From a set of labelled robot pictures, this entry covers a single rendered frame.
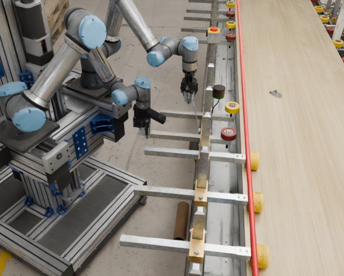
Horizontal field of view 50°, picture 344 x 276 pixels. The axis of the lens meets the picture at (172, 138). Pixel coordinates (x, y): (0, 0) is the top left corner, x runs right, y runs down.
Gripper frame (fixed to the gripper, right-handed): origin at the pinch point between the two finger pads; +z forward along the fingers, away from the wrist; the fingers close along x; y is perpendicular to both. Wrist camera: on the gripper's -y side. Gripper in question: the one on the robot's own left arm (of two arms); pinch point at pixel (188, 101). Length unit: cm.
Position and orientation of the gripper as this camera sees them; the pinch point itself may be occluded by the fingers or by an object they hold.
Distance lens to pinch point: 195.7
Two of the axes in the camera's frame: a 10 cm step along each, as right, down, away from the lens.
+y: -1.3, 6.0, -7.9
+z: 0.0, 8.0, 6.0
